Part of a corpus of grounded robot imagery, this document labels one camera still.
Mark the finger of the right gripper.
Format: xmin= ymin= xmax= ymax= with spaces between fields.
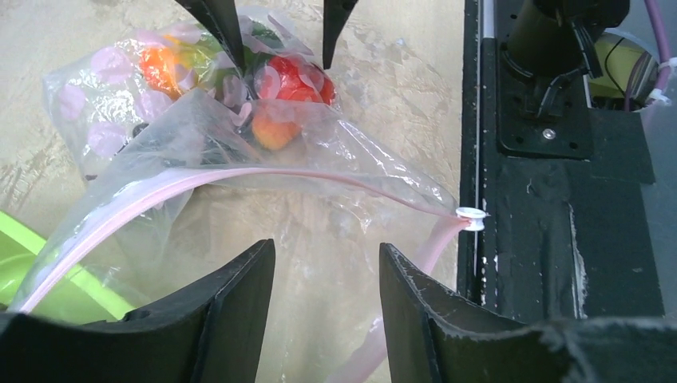
xmin=322 ymin=0 xmax=358 ymax=69

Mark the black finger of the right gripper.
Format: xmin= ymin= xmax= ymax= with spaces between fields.
xmin=176 ymin=0 xmax=246 ymax=69

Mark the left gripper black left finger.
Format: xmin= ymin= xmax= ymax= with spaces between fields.
xmin=1 ymin=239 xmax=275 ymax=382

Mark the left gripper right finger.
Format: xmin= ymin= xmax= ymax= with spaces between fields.
xmin=379 ymin=243 xmax=676 ymax=382

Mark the orange green fake mango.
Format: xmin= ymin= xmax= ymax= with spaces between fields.
xmin=139 ymin=35 xmax=222 ymax=101

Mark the red fake food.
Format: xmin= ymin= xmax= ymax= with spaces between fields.
xmin=250 ymin=54 xmax=338 ymax=152

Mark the clear zip top bag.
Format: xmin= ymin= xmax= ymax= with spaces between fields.
xmin=1 ymin=1 xmax=462 ymax=382

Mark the green plastic tray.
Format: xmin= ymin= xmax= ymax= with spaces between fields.
xmin=0 ymin=210 xmax=136 ymax=325

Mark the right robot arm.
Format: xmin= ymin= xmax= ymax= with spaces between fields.
xmin=180 ymin=1 xmax=630 ymax=120

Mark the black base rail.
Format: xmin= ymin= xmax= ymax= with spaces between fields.
xmin=457 ymin=1 xmax=676 ymax=322

